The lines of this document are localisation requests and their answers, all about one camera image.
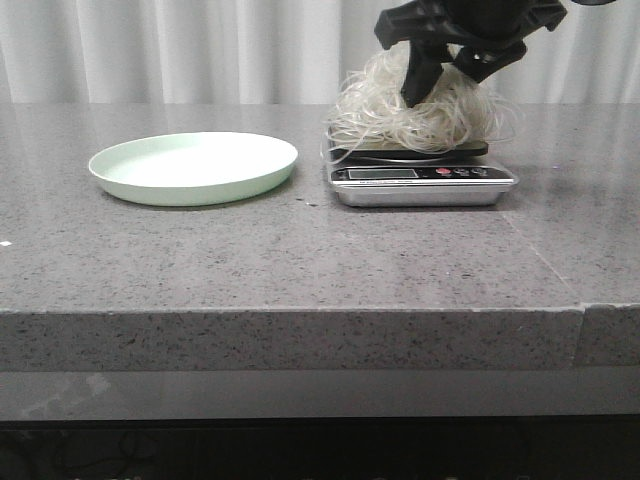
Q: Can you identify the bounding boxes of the digital kitchen scale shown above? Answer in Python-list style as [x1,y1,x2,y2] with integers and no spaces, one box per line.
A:
[323,126,519,208]

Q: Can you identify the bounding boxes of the white curtain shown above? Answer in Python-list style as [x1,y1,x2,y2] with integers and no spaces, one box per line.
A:
[1,1,639,104]

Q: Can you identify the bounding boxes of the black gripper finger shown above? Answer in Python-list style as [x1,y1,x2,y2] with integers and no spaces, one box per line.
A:
[401,42,450,108]
[453,42,527,83]

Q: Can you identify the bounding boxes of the light green plate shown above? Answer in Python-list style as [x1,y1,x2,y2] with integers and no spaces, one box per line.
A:
[88,132,298,207]

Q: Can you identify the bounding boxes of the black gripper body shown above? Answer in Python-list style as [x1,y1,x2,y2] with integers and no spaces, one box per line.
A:
[374,0,567,55]

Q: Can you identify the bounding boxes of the white vermicelli bundle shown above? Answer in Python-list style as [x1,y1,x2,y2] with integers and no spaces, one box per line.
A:
[325,46,524,162]

